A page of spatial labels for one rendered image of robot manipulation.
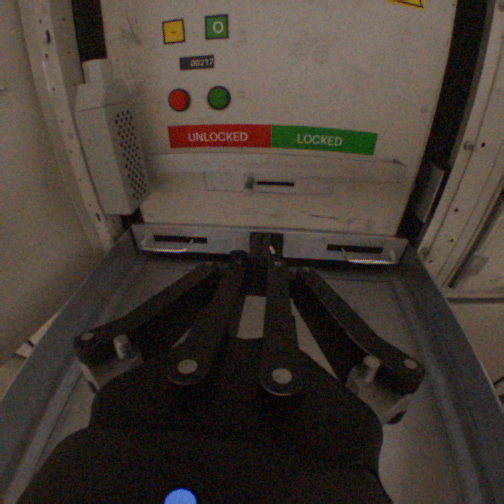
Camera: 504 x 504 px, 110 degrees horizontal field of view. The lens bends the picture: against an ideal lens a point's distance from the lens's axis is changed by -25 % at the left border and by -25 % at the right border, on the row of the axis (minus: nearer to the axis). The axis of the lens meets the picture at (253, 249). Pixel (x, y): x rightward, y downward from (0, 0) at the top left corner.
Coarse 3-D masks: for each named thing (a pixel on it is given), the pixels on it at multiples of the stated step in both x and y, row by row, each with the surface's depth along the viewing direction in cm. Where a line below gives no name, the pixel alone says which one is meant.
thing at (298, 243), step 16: (144, 224) 44; (160, 224) 44; (176, 224) 44; (192, 224) 44; (208, 224) 44; (160, 240) 46; (176, 240) 46; (208, 240) 45; (224, 240) 44; (240, 240) 44; (288, 240) 43; (304, 240) 43; (320, 240) 42; (336, 240) 42; (352, 240) 42; (368, 240) 41; (384, 240) 41; (400, 240) 41; (288, 256) 45; (304, 256) 45; (320, 256) 45; (336, 256) 44; (352, 256) 44; (368, 256) 43; (400, 256) 43
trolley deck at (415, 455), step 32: (160, 288) 41; (352, 288) 41; (384, 288) 41; (256, 320) 36; (384, 320) 35; (320, 352) 32; (416, 352) 30; (64, 416) 23; (416, 416) 23; (384, 448) 21; (416, 448) 20; (448, 448) 19; (384, 480) 18; (416, 480) 18; (448, 480) 17
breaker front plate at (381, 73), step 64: (128, 0) 22; (192, 0) 23; (256, 0) 22; (320, 0) 22; (384, 0) 20; (448, 0) 18; (128, 64) 28; (256, 64) 27; (320, 64) 27; (384, 64) 25; (384, 128) 31; (192, 192) 40; (256, 192) 39; (320, 192) 38; (384, 192) 37
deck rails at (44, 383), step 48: (96, 288) 36; (432, 288) 33; (48, 336) 25; (432, 336) 31; (48, 384) 24; (432, 384) 26; (480, 384) 20; (0, 432) 16; (48, 432) 20; (480, 432) 18; (0, 480) 14; (480, 480) 15
